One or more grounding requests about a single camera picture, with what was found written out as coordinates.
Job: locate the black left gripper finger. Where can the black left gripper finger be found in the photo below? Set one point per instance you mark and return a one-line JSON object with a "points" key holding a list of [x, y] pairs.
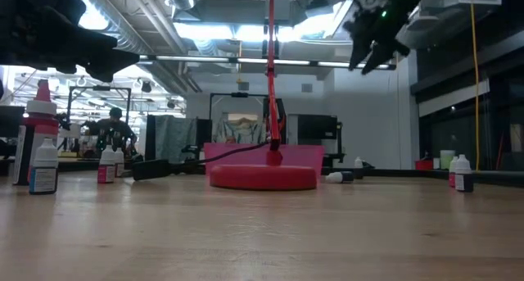
{"points": [[110, 64], [78, 43]]}

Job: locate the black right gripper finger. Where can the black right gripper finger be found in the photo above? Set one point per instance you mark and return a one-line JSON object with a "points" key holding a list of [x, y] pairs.
{"points": [[360, 51], [387, 51]]}

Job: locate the small white-capped coloring bottle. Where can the small white-capped coloring bottle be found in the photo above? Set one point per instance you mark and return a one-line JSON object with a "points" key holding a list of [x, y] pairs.
{"points": [[358, 162], [119, 162]]}

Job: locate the small pink-label coloring bottle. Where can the small pink-label coloring bottle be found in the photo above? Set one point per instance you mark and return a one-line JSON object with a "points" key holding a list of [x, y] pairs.
{"points": [[106, 172]]}

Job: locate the small blue-label coloring bottle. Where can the small blue-label coloring bottle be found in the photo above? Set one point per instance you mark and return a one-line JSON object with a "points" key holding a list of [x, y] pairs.
{"points": [[43, 178]]}

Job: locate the small black-label coloring bottle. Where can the small black-label coloring bottle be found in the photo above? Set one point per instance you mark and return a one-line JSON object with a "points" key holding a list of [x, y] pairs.
{"points": [[463, 182]]}

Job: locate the large pink food coloring bottle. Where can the large pink food coloring bottle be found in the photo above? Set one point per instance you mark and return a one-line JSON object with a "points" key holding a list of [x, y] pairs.
{"points": [[41, 109]]}

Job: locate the person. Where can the person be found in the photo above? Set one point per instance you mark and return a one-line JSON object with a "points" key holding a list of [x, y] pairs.
{"points": [[112, 129]]}

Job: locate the long ceiling light bar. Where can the long ceiling light bar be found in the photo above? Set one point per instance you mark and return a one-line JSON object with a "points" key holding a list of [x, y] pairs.
{"points": [[196, 59]]}

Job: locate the black monitor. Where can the black monitor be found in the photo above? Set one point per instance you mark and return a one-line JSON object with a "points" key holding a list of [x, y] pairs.
{"points": [[10, 121], [315, 129]]}

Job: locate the grey cloth cover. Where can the grey cloth cover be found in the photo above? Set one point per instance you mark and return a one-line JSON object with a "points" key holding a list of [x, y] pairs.
{"points": [[176, 137]]}

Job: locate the small red tub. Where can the small red tub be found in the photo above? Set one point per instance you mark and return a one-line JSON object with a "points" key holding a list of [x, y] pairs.
{"points": [[423, 165]]}

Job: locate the pale green cup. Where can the pale green cup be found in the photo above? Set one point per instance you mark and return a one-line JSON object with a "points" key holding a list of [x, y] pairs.
{"points": [[447, 160]]}

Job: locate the pink translucent plastic bin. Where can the pink translucent plastic bin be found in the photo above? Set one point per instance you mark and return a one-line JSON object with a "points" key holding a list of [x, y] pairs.
{"points": [[237, 154]]}

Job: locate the red desk lamp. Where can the red desk lamp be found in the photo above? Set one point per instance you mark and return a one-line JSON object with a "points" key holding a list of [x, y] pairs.
{"points": [[262, 178]]}

